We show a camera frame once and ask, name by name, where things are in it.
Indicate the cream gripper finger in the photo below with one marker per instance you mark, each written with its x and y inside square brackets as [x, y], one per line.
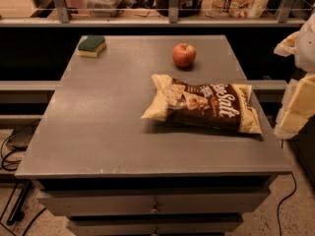
[298, 106]
[287, 46]

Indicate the green and yellow sponge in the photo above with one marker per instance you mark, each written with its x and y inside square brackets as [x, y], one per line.
[91, 46]

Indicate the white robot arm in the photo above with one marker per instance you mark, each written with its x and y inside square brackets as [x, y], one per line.
[304, 56]

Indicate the snack bag on shelf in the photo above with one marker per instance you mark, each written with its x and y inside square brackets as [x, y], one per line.
[240, 9]

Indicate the brown yellow chips bag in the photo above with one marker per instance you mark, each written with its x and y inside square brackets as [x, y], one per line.
[222, 106]

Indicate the red apple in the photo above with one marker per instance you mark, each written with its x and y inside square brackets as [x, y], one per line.
[184, 55]

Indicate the grey table drawer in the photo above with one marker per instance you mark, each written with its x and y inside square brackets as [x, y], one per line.
[147, 202]

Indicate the grey metal shelf rail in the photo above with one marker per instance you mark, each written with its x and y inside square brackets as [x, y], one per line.
[142, 13]

